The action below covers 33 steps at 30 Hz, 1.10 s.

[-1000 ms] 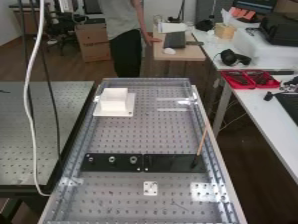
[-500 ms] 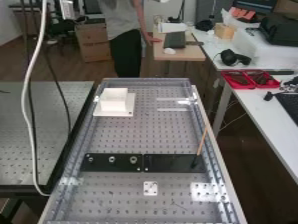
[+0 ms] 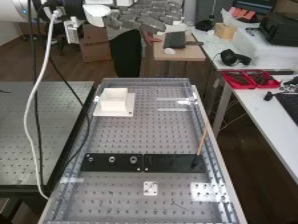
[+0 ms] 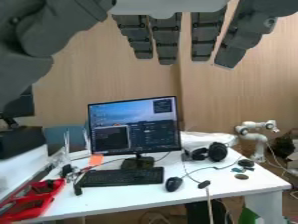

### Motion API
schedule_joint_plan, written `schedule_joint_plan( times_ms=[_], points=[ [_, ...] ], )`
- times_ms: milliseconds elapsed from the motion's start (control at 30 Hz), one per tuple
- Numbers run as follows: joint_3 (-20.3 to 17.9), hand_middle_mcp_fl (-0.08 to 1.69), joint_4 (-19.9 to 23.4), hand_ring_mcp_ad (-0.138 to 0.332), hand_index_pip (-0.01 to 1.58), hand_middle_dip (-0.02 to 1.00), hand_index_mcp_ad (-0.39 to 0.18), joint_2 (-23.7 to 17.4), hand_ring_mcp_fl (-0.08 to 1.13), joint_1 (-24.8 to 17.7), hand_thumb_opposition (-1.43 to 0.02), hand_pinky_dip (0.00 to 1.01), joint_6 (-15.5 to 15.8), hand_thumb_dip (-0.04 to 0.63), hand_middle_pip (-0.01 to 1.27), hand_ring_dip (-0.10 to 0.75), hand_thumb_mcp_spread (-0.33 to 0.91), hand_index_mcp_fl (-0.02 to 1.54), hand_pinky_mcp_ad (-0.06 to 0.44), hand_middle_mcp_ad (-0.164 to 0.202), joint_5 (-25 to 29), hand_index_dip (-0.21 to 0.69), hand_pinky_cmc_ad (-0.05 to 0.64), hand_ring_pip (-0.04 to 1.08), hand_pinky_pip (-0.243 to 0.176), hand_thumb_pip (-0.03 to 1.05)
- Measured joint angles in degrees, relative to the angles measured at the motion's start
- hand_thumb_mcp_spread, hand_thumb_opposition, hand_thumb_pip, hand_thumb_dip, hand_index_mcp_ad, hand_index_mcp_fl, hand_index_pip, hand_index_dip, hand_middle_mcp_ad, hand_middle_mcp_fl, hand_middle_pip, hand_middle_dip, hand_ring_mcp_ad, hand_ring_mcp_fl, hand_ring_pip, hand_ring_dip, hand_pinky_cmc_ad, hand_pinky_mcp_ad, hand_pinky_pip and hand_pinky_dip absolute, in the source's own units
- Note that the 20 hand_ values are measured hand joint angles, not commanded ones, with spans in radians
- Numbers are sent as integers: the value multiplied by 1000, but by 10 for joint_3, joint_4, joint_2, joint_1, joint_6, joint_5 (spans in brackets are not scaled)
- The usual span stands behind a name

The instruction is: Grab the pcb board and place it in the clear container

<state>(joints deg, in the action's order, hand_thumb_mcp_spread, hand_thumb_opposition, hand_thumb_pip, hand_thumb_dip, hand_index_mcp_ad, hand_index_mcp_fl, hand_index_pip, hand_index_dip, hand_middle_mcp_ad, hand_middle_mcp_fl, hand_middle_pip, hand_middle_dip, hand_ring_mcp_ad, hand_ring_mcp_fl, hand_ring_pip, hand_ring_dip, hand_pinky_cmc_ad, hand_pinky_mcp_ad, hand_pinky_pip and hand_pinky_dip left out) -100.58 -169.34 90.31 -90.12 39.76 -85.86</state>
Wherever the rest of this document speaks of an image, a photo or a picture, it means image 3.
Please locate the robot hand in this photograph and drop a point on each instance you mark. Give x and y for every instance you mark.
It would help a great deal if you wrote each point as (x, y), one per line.
(142, 15)

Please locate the person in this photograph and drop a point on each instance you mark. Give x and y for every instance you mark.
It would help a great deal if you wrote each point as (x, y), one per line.
(127, 53)

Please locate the red tray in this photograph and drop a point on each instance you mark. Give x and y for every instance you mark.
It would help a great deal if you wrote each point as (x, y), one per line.
(237, 80)
(267, 79)

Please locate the clear box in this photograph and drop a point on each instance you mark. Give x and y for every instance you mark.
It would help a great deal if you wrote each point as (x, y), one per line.
(147, 140)

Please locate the wooden desk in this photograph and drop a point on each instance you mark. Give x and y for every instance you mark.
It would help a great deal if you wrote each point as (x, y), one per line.
(180, 53)

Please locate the black keyboard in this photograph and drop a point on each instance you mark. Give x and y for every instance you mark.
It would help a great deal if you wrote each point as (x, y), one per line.
(291, 106)

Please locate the thin stick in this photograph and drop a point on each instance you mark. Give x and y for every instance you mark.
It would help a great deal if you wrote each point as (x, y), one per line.
(204, 136)

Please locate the small silver circuit board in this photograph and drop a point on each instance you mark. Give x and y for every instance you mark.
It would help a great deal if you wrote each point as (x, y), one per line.
(151, 188)

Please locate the white desk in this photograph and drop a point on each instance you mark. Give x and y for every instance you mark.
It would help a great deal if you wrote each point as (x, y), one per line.
(271, 133)
(267, 56)

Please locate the black headphones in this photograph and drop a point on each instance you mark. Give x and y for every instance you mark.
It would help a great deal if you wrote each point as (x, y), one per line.
(233, 57)

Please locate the black plate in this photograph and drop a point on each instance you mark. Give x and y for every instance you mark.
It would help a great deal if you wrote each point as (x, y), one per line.
(168, 163)

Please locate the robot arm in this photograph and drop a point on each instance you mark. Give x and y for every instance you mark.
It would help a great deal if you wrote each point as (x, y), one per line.
(67, 8)

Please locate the small white box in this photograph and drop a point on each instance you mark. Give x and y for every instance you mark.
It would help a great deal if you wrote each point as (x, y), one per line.
(115, 101)

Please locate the cardboard box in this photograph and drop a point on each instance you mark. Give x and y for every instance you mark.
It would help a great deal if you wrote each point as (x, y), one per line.
(95, 45)

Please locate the white mouse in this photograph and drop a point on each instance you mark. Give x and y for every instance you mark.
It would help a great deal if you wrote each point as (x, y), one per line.
(170, 51)

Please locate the black box device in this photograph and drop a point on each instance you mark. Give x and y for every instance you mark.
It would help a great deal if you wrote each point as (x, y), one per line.
(281, 30)

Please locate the small wooden box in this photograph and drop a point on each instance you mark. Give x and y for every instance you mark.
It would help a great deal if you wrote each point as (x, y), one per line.
(225, 31)

